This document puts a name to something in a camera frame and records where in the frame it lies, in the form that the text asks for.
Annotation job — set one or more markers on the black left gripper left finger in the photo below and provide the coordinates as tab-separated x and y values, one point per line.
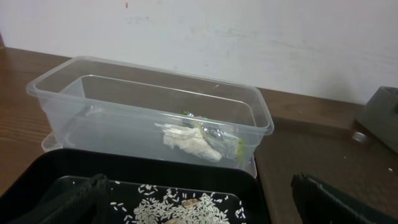
85	203

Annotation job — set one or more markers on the rice food waste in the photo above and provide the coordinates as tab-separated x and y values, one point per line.
144	203

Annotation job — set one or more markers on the white tissue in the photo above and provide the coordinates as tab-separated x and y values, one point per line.
189	140

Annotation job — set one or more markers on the clear plastic container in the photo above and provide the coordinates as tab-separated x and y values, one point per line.
107	106

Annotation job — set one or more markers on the black waste tray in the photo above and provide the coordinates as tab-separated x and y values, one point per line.
236	192

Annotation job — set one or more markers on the dark brown serving tray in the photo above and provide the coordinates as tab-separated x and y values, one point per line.
349	159

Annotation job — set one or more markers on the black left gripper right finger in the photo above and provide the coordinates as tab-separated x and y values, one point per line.
319	202

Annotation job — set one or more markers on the green snack wrapper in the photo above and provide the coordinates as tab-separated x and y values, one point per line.
228	145

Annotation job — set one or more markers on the grey dishwasher rack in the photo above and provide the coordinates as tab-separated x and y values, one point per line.
379	116

